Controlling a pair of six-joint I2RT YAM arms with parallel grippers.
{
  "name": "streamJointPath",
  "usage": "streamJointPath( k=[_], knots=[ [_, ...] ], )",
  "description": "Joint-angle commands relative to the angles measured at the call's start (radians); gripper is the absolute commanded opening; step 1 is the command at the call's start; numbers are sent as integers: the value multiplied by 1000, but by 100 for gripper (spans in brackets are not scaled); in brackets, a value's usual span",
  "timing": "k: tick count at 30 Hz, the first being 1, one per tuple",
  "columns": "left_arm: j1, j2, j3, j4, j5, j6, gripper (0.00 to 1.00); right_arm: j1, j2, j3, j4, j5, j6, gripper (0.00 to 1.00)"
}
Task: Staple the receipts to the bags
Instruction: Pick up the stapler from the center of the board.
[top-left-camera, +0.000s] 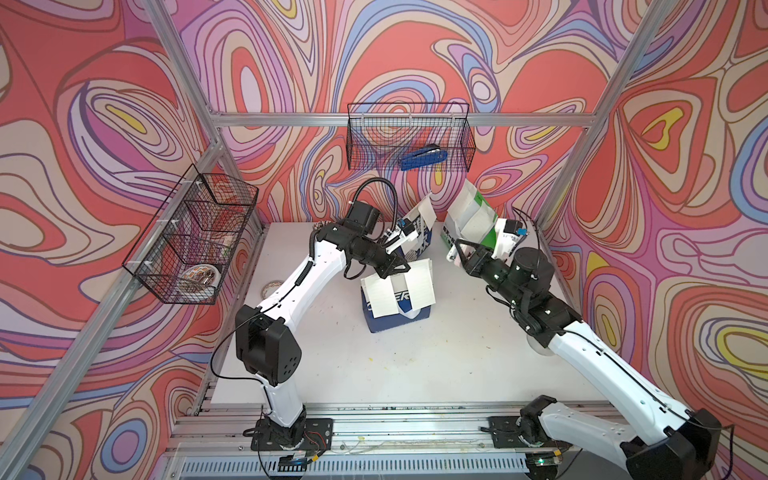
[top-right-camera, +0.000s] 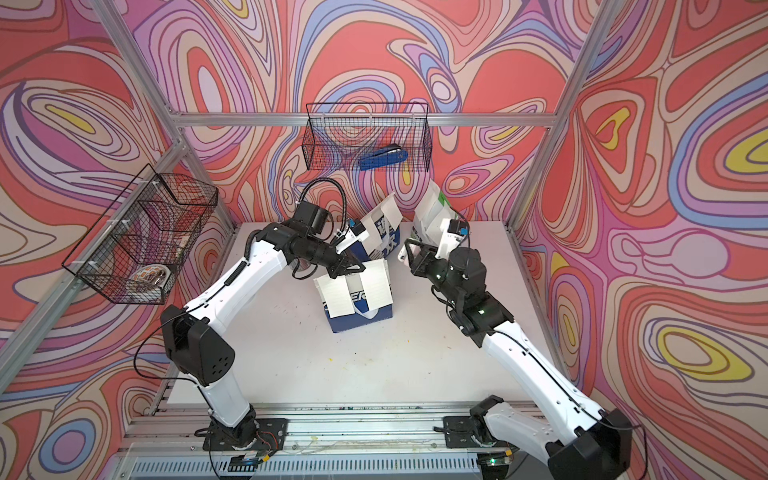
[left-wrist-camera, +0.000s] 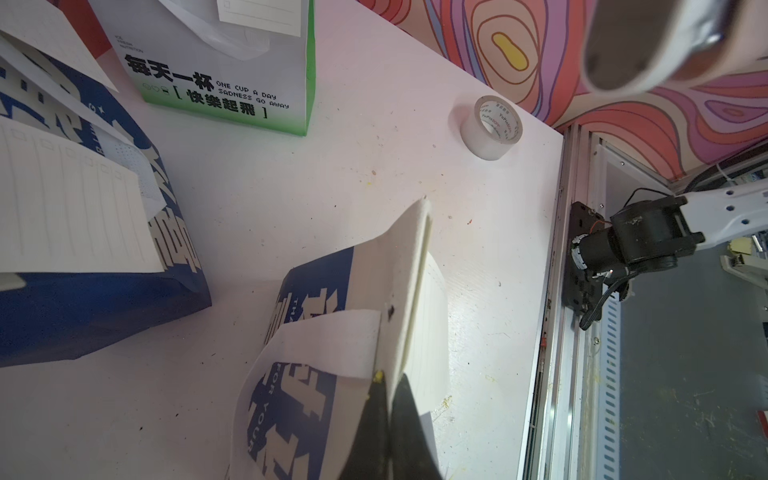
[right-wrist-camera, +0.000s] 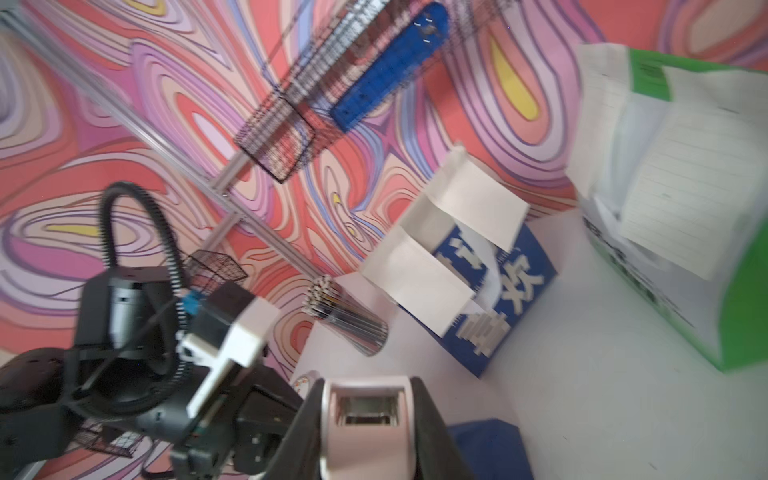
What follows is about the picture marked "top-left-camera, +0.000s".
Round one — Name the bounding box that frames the black wire basket back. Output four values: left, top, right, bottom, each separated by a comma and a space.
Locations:
346, 100, 476, 173

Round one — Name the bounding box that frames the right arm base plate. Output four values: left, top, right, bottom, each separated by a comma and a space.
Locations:
479, 416, 573, 451

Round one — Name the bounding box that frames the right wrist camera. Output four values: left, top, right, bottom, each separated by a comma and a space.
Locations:
492, 218, 528, 260

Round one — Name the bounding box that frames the dark blue paper bag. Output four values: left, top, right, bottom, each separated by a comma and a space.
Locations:
361, 259, 436, 333

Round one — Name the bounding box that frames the black wire basket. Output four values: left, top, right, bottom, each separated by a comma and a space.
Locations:
346, 100, 476, 173
122, 165, 259, 305

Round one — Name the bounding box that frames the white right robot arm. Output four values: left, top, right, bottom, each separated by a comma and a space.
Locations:
454, 239, 723, 479

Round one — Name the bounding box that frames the white tape roll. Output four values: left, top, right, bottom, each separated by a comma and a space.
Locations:
526, 337, 554, 357

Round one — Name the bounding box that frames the green white paper bag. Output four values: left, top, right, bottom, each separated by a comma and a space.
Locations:
441, 180, 498, 251

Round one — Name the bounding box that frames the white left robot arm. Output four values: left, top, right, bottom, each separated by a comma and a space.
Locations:
234, 201, 418, 450

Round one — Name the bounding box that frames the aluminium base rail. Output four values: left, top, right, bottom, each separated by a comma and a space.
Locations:
153, 402, 628, 479

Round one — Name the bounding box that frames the blue white paper bag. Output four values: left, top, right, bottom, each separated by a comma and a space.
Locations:
399, 195, 437, 262

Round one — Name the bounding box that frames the blue stapler in basket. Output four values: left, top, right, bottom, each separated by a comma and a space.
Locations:
399, 144, 448, 171

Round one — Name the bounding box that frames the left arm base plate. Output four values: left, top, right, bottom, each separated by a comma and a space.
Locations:
250, 418, 334, 453

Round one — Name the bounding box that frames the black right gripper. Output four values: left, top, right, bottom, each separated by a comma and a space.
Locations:
454, 239, 527, 310

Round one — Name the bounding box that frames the black wire basket left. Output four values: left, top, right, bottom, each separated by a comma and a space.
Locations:
122, 165, 259, 305

